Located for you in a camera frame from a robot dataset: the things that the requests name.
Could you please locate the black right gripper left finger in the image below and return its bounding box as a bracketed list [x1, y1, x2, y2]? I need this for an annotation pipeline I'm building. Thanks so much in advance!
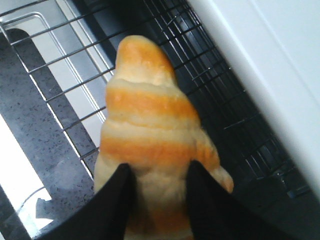
[38, 163, 136, 240]

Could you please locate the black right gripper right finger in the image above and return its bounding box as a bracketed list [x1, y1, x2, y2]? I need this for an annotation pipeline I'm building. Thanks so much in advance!
[186, 160, 294, 240]

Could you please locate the golden croissant bread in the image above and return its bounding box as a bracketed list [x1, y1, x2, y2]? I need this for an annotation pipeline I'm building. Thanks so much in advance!
[93, 35, 234, 240]

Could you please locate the toaster oven glass door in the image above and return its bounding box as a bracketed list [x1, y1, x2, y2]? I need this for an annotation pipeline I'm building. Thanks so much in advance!
[0, 0, 116, 240]

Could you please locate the white Toshiba toaster oven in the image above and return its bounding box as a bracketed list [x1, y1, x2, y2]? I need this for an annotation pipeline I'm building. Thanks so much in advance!
[72, 0, 320, 240]

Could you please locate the metal wire oven rack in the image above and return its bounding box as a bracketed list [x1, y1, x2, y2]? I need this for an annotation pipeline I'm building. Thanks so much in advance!
[0, 0, 310, 199]

